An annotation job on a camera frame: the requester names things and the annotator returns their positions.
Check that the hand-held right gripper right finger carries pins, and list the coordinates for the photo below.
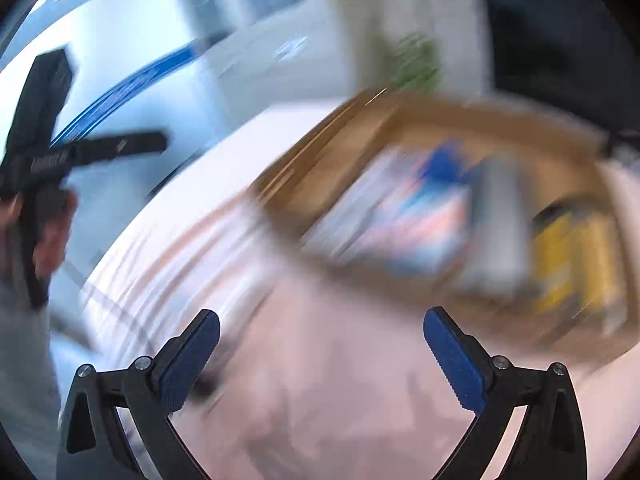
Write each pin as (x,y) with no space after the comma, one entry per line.
(457,360)

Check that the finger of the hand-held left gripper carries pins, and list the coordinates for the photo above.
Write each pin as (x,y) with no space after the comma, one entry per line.
(125,145)

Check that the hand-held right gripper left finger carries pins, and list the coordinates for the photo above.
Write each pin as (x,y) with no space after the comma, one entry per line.
(187,360)

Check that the silver metal can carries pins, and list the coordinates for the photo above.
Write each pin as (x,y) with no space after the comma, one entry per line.
(500,220)

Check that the yellow label plastic bottle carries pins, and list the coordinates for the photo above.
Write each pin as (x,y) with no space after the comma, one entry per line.
(575,260)

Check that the colourful board game box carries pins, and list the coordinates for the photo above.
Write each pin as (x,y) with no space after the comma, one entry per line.
(395,215)

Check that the cardboard box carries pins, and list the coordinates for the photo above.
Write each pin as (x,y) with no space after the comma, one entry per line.
(340,130)

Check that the person's left hand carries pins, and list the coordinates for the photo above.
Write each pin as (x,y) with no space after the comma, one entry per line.
(52,240)

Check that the pink tablecloth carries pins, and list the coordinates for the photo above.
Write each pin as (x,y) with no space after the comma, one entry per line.
(310,410)

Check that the person's grey clothing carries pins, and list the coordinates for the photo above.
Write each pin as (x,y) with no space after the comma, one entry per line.
(25,370)

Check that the grey metal cabinet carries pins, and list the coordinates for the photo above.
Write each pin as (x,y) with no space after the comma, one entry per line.
(260,10)

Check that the tall leafy green plant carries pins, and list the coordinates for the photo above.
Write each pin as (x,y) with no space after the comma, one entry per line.
(417,62)

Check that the black flat screen television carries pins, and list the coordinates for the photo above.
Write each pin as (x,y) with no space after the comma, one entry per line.
(560,25)

